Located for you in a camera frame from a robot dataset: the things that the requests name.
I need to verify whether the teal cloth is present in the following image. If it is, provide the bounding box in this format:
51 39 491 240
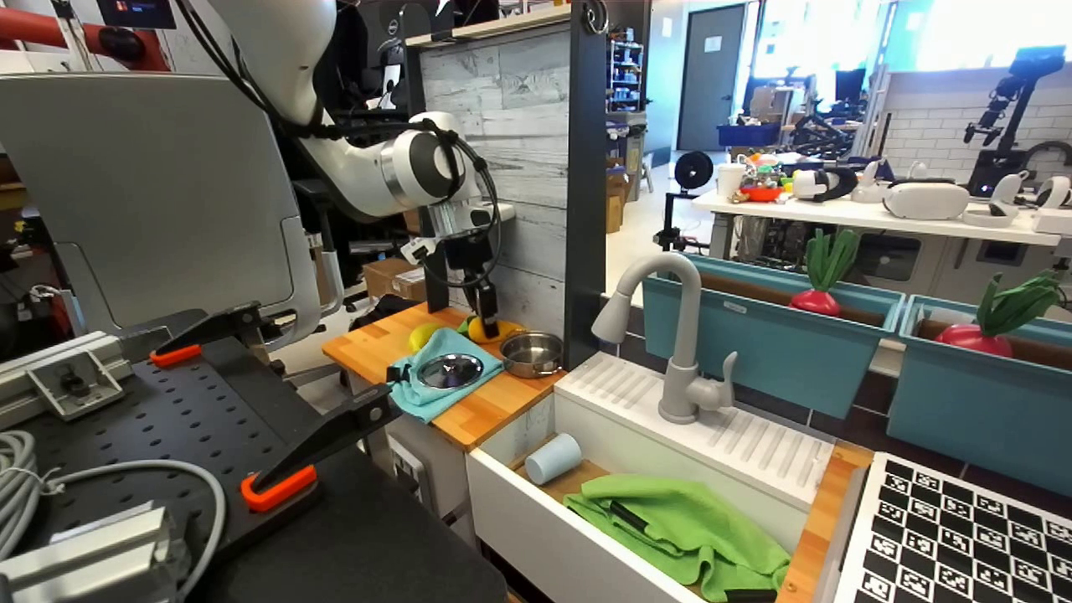
389 327 504 423

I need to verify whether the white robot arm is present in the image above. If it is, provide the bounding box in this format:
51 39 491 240
176 0 504 335

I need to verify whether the white brick backsplash panel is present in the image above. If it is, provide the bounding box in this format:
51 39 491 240
411 8 602 363

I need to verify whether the grey cable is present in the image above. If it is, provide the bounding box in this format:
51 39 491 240
0 430 233 599

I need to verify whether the right teal planter box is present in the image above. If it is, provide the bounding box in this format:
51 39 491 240
888 295 1072 496

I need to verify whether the wooden countertop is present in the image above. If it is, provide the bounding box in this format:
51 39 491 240
323 305 554 450

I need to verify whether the white background table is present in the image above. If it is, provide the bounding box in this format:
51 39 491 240
711 199 1067 249

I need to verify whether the black clamp orange tip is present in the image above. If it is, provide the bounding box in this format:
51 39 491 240
237 384 399 513

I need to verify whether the left radish toy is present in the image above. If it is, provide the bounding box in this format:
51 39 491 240
792 227 861 315

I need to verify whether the grey panel backdrop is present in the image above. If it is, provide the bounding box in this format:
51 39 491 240
0 73 323 327

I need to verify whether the yellow banana toy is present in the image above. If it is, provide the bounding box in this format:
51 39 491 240
407 323 438 353

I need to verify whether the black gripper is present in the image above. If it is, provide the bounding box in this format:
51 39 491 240
401 204 515 340

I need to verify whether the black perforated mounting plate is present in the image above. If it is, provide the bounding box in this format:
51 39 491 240
20 343 330 555

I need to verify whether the light blue cylinder cup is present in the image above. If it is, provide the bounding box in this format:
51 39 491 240
522 433 584 485

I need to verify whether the grey toy faucet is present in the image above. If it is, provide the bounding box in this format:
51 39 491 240
591 250 737 424

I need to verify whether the right radish toy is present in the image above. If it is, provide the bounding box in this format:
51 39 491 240
937 275 1072 354

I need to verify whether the small steel pot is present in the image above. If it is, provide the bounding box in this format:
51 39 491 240
504 331 564 380

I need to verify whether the teal planter box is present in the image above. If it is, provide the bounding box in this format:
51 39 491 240
695 257 904 419
888 295 1072 496

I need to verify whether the left teal planter box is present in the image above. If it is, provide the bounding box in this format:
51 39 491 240
695 257 904 419

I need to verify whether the white toy sink unit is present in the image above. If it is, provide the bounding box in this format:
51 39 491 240
465 353 833 603

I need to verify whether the radish toy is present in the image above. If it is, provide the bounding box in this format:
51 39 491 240
792 227 861 315
937 275 1072 354

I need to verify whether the checkerboard calibration board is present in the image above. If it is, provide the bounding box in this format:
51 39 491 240
833 452 1072 603

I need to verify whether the green cloth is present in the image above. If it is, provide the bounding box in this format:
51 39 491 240
566 475 792 603

